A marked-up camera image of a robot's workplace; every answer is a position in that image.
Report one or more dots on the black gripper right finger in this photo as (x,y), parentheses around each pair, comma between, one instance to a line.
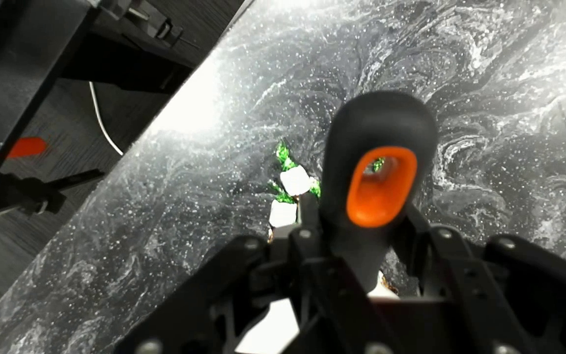
(511,295)

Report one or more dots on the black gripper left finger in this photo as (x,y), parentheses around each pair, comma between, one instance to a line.
(323,287)

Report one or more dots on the white green candy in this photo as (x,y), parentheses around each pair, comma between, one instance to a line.
(293,179)
(283,212)

